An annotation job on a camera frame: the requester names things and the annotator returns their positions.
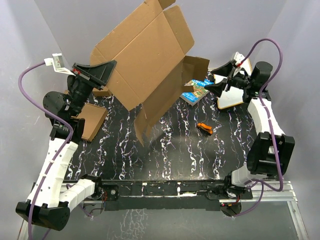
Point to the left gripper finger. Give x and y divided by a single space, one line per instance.
99 74
82 70

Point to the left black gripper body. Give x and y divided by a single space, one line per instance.
79 91

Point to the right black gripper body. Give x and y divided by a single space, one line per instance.
240 81

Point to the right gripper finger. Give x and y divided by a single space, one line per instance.
216 88
224 70

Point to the orange toy car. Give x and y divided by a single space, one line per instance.
208 129

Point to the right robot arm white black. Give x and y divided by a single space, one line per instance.
270 154

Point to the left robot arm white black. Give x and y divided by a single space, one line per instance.
46 206

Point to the folded brown cardboard box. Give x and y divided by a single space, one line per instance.
94 118

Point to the blue Treehouse book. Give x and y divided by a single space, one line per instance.
198 93

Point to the white board yellow frame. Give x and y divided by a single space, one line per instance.
234 96

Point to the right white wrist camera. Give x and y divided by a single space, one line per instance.
237 59

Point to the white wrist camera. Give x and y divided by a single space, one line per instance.
237 59
57 62

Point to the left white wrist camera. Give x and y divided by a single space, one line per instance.
57 62

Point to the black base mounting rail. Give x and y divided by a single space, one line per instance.
209 195

